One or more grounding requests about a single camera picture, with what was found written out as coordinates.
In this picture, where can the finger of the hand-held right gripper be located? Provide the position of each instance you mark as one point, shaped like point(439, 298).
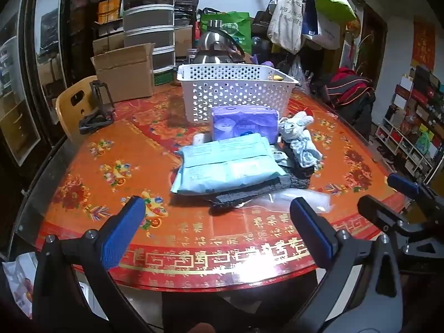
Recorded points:
point(402, 182)
point(374, 211)

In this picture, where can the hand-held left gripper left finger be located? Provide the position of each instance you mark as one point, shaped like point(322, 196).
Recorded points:
point(125, 232)

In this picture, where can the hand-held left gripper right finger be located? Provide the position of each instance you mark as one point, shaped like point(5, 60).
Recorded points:
point(312, 229)

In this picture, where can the clear plastic bag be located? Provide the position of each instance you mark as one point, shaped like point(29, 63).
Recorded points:
point(305, 199)

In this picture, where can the dark grey knit cloth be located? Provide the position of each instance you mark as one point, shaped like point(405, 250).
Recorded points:
point(249, 194)

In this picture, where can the small grey sachet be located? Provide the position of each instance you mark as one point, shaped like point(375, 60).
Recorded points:
point(280, 156)

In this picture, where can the light blue plastic packet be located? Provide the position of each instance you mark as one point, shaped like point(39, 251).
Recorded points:
point(225, 149)
point(225, 177)

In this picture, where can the grey plush bunny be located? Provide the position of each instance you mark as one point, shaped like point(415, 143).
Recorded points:
point(293, 126)

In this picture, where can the purple tissue pack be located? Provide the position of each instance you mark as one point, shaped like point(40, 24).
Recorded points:
point(242, 125)

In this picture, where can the white perforated plastic basket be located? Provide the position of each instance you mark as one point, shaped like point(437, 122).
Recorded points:
point(225, 90)

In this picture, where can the shoe rack with boxes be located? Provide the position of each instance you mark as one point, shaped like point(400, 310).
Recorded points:
point(409, 131)

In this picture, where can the red floral tablecloth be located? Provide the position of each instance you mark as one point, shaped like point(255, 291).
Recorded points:
point(104, 180)

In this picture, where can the red and black backpack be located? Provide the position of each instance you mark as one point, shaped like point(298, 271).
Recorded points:
point(350, 86)

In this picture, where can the white plastic bag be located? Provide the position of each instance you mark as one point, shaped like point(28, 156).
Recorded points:
point(20, 281)

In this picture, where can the black phone stand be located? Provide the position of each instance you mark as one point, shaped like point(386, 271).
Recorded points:
point(95, 121)

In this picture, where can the yellow wooden chair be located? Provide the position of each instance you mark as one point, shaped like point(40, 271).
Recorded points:
point(69, 118)

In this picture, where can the brown wooden door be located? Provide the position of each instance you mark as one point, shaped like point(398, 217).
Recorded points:
point(373, 41)

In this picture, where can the open cardboard box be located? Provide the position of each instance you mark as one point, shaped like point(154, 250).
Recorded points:
point(125, 76)

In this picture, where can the small yellow item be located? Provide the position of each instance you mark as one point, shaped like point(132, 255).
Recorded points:
point(276, 76)

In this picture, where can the green plastic crate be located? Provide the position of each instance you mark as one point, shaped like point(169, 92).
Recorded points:
point(163, 78)

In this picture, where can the white and blue bag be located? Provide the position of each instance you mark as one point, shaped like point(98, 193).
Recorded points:
point(326, 33)

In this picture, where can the dark wooden mirrored cabinet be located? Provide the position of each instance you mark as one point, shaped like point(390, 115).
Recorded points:
point(20, 93)

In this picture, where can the purple bag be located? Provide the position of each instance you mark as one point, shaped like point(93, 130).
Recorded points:
point(260, 60)

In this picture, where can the white canvas tote bag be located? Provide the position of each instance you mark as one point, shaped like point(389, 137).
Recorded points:
point(284, 24)

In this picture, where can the small cardboard box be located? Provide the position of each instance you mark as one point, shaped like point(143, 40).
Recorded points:
point(183, 41)

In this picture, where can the steel kettle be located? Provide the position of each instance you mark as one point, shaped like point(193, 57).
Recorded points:
point(215, 47)

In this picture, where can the grey plastic drawer tower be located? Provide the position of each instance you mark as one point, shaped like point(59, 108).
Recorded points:
point(149, 17)

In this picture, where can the green shopping bag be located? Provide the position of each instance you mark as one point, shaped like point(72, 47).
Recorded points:
point(236, 24)

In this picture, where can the yellow carton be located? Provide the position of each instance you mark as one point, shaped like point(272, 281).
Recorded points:
point(109, 10)

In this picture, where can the red wall poster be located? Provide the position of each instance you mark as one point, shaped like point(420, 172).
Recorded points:
point(423, 45)

